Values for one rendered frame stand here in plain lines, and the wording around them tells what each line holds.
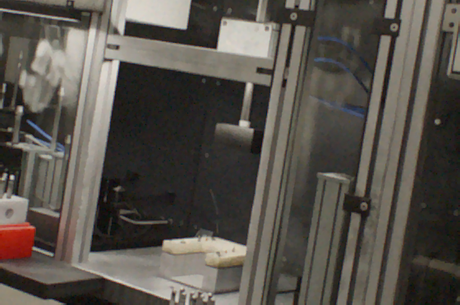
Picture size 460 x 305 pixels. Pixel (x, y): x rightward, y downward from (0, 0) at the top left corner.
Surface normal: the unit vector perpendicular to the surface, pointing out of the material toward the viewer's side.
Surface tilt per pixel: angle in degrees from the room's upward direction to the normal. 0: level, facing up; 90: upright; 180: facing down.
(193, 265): 90
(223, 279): 90
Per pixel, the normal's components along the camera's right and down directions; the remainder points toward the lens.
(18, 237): 0.79, 0.16
